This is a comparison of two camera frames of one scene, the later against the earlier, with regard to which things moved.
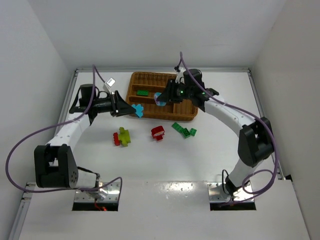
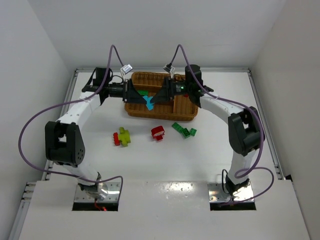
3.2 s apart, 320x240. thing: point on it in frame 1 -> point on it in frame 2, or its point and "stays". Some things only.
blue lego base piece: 139,109 -> 149,104
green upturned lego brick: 186,133 stays
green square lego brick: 193,131 stays
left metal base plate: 109,193 stays
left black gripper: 116,103 -> 126,90
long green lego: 142,93 stays
